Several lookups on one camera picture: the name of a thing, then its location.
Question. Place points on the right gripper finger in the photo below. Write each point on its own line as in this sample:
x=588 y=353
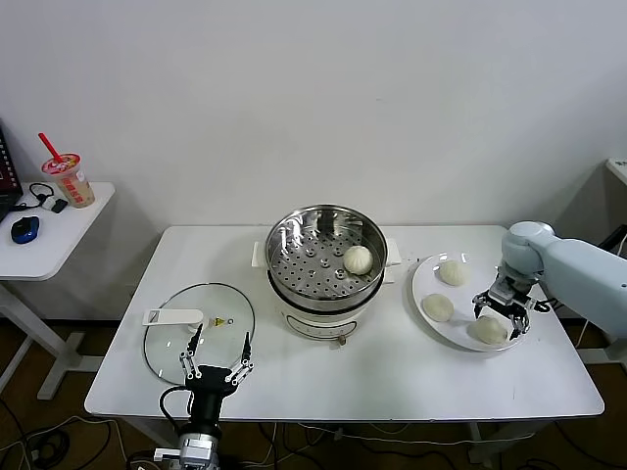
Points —
x=482 y=298
x=521 y=320

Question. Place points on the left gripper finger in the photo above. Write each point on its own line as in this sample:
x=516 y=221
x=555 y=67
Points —
x=191 y=360
x=242 y=367

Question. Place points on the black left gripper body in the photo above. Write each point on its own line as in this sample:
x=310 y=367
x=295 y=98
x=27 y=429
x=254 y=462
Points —
x=210 y=387

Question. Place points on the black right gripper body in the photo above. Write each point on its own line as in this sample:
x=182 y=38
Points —
x=509 y=294

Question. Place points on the white steamed baozi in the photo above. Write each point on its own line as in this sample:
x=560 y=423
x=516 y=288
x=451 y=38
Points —
x=453 y=272
x=487 y=330
x=437 y=307
x=357 y=259

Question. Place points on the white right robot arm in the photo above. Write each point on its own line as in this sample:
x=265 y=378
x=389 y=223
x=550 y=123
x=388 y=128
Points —
x=578 y=269

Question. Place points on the stainless steel steamer basket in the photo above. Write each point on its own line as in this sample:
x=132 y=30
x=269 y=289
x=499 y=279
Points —
x=318 y=304

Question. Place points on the white round plate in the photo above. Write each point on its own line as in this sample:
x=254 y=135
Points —
x=465 y=306

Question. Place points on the white electric cooker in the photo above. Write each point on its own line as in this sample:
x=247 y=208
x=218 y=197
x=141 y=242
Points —
x=313 y=325

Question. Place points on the white side table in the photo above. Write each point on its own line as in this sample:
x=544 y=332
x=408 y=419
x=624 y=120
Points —
x=63 y=235

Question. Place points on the small black device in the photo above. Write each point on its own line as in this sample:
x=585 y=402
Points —
x=59 y=206

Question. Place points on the milk tea plastic cup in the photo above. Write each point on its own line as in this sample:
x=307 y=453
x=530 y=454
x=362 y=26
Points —
x=75 y=188

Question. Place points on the blue computer mouse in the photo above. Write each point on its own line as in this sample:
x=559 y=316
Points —
x=25 y=229

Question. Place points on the small white device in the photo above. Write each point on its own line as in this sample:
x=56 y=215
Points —
x=48 y=203

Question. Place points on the red drinking straw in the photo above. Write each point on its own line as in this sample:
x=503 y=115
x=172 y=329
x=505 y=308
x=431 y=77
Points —
x=50 y=147

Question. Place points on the dark laptop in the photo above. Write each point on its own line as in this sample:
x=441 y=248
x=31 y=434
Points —
x=7 y=171

